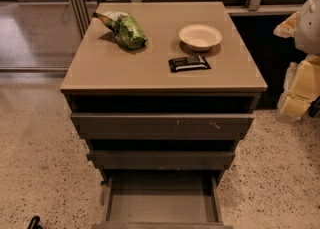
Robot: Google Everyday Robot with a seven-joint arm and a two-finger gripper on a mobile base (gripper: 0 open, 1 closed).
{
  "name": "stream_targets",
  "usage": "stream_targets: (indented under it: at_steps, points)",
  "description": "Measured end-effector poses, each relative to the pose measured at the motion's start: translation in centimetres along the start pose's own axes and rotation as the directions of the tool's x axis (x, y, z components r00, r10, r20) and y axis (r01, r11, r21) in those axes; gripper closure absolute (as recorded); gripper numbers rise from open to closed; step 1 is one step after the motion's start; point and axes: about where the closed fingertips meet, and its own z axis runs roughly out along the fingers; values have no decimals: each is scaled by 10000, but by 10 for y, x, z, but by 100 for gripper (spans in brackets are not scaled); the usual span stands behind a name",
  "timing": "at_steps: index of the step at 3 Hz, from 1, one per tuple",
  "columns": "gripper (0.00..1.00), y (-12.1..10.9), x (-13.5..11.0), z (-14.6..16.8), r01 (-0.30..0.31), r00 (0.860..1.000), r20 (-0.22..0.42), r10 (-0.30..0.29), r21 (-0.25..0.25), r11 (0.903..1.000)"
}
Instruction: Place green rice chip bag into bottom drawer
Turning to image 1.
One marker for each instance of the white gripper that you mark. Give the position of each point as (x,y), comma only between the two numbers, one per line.
(309,28)

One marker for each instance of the green rice chip bag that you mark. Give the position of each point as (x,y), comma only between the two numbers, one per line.
(128,33)

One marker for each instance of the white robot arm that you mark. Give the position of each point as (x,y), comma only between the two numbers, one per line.
(306,39)

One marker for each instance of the grey drawer cabinet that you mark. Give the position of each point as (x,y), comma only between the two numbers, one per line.
(104,78)

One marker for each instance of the bottom grey open drawer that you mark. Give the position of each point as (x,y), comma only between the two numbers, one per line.
(161,200)

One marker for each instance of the middle grey drawer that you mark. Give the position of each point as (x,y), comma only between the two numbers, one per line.
(161,160)

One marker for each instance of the top grey drawer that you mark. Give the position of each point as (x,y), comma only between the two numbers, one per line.
(162,126)

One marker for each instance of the black object at right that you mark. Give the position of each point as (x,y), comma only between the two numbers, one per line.
(314,110)

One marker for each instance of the black snack bar packet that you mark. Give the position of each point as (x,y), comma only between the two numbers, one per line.
(193,62)

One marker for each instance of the white paper bowl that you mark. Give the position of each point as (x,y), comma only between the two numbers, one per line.
(200,38)

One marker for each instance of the black object on floor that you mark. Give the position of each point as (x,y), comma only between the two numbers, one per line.
(35,223)

